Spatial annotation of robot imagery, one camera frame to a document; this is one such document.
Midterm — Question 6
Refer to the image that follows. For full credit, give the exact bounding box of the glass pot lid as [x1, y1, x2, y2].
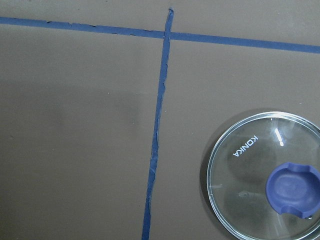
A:
[206, 111, 320, 240]

